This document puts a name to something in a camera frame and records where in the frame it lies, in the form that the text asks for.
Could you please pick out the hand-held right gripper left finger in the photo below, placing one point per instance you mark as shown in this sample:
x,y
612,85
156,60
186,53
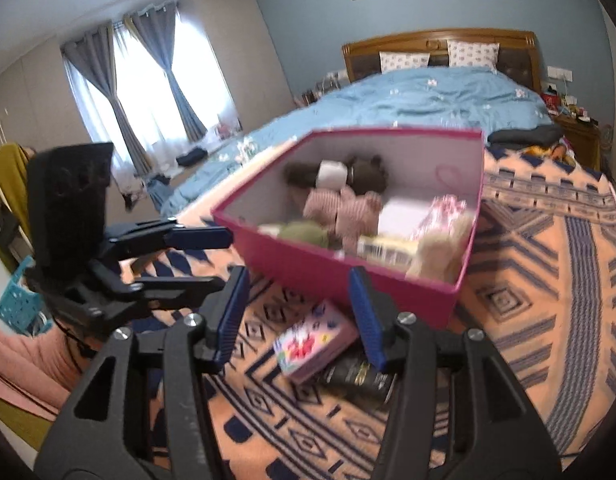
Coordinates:
x,y
232,310

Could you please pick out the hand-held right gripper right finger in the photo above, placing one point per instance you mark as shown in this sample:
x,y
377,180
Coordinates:
x,y
365,315

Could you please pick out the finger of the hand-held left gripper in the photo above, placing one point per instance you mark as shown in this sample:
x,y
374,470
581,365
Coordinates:
x,y
202,237
162,290

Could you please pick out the colourful small box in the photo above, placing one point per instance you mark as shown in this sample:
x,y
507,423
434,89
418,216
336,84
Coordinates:
x,y
313,342

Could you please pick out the black packet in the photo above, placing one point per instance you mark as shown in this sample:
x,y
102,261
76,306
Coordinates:
x,y
355,380

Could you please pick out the pink storage box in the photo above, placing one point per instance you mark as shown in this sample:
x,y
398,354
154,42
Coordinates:
x,y
313,275

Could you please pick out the yellow and white box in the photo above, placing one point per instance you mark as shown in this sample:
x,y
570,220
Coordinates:
x,y
388,249

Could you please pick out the cream plush toy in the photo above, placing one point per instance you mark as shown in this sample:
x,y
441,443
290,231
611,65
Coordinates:
x,y
440,252

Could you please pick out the green frog plush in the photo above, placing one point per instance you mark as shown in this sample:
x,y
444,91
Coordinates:
x,y
303,234

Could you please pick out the brown teddy bear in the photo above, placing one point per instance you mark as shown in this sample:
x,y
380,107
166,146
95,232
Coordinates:
x,y
348,210

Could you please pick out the pink patterned packet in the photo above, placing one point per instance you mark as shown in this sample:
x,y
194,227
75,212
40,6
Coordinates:
x,y
438,215

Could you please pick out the dark brown bear plush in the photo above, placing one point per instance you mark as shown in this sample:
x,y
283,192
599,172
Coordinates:
x,y
365,172

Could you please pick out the person's left forearm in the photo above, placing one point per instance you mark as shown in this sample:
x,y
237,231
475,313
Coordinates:
x,y
22,360

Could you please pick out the olive hanging garment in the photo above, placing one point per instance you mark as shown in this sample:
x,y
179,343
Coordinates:
x,y
7,180

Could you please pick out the black bag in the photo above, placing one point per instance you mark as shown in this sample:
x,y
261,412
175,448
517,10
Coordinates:
x,y
2,227

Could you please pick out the clothes pile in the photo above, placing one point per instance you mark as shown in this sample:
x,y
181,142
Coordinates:
x,y
145,190

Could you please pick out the dark folded cloth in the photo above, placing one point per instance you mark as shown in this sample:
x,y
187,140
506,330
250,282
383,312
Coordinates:
x,y
191,157

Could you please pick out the blue plastic basket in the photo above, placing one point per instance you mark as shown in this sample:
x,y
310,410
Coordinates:
x,y
17,305

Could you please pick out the small pink fan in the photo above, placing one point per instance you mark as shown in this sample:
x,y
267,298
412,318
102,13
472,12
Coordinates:
x,y
227,129

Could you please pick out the grey curtain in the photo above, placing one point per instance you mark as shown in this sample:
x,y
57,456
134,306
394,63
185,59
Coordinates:
x,y
100,90
162,50

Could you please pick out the orange patterned blanket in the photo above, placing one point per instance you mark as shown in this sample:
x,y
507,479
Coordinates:
x,y
538,285

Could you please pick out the cluttered bedside table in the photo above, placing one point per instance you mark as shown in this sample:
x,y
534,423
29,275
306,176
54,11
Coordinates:
x,y
323,90

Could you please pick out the olive yellow cloth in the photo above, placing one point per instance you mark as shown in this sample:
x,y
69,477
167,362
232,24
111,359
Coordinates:
x,y
15,422

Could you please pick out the blue floral duvet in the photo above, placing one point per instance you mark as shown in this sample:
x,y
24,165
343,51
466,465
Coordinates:
x,y
413,100

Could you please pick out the dark folded clothes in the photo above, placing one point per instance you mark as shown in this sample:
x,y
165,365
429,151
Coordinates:
x,y
525,135

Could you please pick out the orange cloth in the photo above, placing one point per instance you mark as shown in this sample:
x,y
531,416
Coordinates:
x,y
550,151

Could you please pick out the white patterned pillow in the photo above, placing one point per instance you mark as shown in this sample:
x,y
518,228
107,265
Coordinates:
x,y
473,54
404,61

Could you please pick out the wooden nightstand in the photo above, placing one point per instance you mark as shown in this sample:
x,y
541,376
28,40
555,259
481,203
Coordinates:
x,y
580,137

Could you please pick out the wooden bed headboard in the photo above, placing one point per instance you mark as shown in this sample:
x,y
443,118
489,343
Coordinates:
x,y
518,60

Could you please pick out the white wall outlet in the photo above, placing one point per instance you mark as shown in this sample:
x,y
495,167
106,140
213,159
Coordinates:
x,y
559,73

